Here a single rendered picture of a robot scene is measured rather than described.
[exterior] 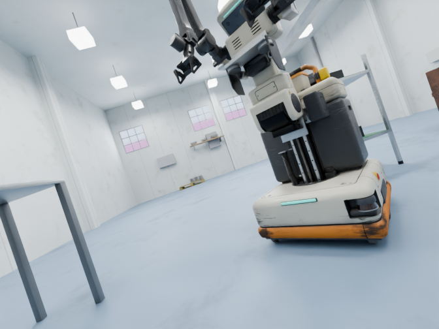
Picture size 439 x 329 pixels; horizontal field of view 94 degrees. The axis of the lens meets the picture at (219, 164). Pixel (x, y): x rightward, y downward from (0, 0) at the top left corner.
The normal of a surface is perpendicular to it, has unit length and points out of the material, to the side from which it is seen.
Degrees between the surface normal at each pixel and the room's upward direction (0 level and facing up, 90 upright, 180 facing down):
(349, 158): 90
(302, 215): 90
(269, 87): 98
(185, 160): 90
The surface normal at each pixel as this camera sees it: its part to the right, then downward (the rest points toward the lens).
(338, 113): -0.64, 0.22
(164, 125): 0.11, -0.04
